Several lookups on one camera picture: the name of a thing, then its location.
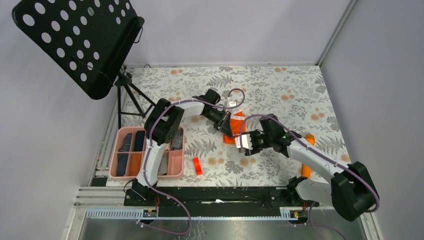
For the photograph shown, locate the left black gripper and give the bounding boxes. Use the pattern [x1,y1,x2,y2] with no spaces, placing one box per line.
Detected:
[203,108,233,139]

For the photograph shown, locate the orange underwear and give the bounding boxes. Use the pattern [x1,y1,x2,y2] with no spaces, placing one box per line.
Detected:
[222,110,246,145]

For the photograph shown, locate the grey striped underwear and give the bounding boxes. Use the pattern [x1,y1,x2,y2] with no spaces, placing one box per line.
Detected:
[171,128,184,151]

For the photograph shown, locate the small red block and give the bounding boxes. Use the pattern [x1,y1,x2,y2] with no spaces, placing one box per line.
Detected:
[192,157,203,176]

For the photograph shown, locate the pink divided storage tray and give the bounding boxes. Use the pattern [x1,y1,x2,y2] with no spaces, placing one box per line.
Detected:
[108,126,185,181]

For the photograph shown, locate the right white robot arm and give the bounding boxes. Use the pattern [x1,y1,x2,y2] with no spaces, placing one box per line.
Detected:
[235,114,381,222]

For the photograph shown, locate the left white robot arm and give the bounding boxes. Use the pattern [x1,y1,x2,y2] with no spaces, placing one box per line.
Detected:
[131,89,239,206]

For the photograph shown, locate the floral tablecloth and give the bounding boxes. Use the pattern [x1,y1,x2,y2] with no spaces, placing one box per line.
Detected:
[126,66,350,187]

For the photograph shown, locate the grey rolled cloth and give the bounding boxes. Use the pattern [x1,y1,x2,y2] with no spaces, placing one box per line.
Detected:
[157,156,169,176]

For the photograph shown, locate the navy rolled cloth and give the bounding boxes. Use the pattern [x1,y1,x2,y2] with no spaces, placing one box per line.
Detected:
[133,130,146,152]

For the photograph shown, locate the orange rolled cloth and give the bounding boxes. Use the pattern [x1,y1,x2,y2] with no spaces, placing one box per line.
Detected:
[128,152,143,177]

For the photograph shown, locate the striped dark rolled cloth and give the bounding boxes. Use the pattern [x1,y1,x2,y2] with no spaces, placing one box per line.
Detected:
[118,133,133,152]

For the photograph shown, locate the blue rolled cloth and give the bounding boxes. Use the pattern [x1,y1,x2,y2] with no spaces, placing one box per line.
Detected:
[116,153,129,177]

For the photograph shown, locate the black perforated music stand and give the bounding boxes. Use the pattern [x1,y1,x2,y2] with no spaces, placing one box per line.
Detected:
[10,0,157,128]

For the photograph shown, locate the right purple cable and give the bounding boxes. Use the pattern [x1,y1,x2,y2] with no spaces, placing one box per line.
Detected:
[238,114,381,240]

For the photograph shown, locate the purple cable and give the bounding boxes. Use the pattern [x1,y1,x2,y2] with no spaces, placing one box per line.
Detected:
[238,114,381,240]
[135,88,247,236]

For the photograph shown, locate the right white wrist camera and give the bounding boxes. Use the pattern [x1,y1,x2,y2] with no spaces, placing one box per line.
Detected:
[234,133,253,150]

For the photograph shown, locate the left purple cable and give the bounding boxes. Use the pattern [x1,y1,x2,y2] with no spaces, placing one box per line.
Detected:
[135,88,247,236]

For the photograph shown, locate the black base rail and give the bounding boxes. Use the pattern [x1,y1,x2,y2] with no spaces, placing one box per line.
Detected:
[123,186,319,219]

